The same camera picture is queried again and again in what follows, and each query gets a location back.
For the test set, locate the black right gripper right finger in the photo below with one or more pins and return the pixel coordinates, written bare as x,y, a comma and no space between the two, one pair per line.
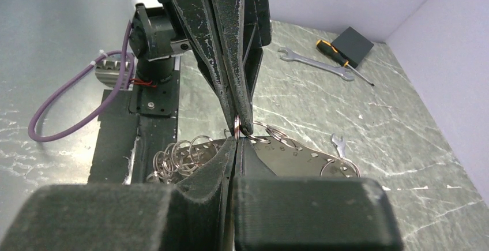
308,213

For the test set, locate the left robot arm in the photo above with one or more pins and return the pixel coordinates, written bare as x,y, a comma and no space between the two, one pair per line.
157,35

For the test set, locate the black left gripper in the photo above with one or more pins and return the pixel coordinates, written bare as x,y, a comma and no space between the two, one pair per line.
242,39

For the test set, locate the large silver wrench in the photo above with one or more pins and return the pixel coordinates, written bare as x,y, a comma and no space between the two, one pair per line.
288,55

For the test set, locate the black flat box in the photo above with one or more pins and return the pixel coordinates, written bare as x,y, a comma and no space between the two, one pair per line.
353,46

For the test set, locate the small silver wrench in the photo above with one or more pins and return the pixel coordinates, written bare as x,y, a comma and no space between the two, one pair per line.
340,145

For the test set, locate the black right gripper left fingers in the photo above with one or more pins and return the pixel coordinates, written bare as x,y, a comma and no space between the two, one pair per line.
188,215

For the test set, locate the orange black screwdriver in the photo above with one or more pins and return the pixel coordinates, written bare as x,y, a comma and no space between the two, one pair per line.
330,51

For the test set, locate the large metal keyring with chain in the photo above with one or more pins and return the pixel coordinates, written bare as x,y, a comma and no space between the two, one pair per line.
279,152

